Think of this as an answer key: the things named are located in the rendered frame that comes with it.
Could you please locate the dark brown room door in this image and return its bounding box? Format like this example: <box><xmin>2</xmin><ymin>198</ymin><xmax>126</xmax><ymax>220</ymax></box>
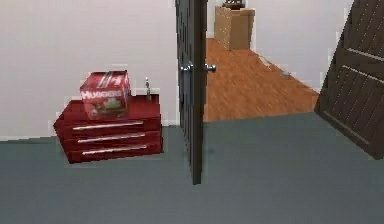
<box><xmin>174</xmin><ymin>0</ymin><xmax>209</xmax><ymax>186</ymax></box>

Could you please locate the small silver bottle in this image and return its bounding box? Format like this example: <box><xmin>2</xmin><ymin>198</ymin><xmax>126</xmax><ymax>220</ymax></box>
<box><xmin>144</xmin><ymin>76</ymin><xmax>152</xmax><ymax>101</ymax></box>

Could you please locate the red chest of drawers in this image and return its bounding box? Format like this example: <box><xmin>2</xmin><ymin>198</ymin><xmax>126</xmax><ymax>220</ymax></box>
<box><xmin>53</xmin><ymin>94</ymin><xmax>164</xmax><ymax>165</ymax></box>

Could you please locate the red printed cardboard box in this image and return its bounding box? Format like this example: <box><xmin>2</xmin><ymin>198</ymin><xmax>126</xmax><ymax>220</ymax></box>
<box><xmin>79</xmin><ymin>69</ymin><xmax>132</xmax><ymax>121</ymax></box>

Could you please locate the tan wooden cabinet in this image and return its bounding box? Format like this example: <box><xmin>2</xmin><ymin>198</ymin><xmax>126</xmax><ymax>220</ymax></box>
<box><xmin>213</xmin><ymin>5</ymin><xmax>257</xmax><ymax>51</ymax></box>

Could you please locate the dark object on cabinet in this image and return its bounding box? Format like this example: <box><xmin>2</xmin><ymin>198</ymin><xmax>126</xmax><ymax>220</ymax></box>
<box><xmin>222</xmin><ymin>0</ymin><xmax>248</xmax><ymax>11</ymax></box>

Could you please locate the dark brown panelled door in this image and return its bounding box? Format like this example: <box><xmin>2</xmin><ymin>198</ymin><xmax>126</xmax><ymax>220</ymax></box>
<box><xmin>313</xmin><ymin>0</ymin><xmax>384</xmax><ymax>161</ymax></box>

